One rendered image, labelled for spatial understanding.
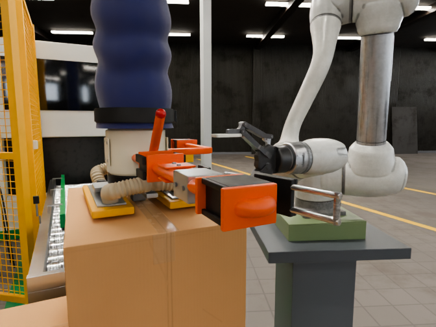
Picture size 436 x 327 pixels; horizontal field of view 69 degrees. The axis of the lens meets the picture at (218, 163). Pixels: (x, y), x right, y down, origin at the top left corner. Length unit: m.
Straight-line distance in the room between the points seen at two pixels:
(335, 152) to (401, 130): 12.96
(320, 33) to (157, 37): 0.52
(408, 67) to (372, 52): 13.17
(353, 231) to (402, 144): 12.63
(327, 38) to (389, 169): 0.50
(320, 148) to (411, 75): 13.55
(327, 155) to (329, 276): 0.59
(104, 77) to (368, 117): 0.87
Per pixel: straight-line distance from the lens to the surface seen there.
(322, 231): 1.24
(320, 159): 0.90
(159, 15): 0.93
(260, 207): 0.36
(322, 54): 1.11
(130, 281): 0.73
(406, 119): 14.05
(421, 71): 14.66
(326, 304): 1.41
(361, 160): 1.25
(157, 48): 0.90
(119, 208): 0.81
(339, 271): 1.37
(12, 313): 1.36
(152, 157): 0.68
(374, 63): 1.22
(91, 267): 0.70
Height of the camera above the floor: 1.18
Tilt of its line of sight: 7 degrees down
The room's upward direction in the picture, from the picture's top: straight up
